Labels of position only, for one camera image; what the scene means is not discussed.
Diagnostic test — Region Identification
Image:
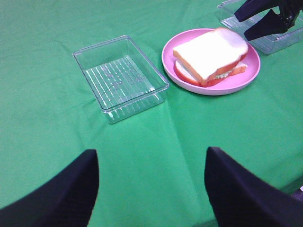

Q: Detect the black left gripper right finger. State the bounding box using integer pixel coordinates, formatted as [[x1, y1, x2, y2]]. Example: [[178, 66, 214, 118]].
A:
[[204, 147, 303, 227]]

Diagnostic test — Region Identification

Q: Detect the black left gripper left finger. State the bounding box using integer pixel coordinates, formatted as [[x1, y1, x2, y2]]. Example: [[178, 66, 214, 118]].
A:
[[0, 149, 99, 227]]

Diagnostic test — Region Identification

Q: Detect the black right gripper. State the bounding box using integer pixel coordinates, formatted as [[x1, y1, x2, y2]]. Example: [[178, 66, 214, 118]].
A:
[[234, 0, 303, 41]]

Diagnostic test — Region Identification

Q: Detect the bread slice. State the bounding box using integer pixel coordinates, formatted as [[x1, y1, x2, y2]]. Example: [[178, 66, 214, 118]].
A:
[[174, 60, 248, 87], [173, 28, 249, 87]]

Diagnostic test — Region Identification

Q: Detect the green lettuce leaf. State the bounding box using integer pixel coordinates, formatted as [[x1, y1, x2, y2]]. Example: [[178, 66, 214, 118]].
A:
[[214, 70, 232, 79]]

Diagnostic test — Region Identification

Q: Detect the right clear plastic container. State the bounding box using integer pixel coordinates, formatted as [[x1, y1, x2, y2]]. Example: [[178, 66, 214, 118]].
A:
[[215, 0, 303, 55]]

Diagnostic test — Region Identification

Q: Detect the clear plastic container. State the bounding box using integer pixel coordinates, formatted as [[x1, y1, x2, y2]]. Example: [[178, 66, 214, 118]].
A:
[[215, 0, 303, 55], [72, 35, 169, 124]]

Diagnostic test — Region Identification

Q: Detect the pink round plate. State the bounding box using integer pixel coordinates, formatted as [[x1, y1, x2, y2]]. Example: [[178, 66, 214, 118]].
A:
[[161, 28, 261, 96]]

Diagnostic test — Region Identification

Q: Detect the green tablecloth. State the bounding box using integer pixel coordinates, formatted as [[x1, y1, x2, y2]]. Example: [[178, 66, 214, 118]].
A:
[[0, 0, 303, 227]]

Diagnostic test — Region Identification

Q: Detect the left clear plastic container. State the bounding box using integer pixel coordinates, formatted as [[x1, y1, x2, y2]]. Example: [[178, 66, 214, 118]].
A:
[[72, 35, 169, 124]]

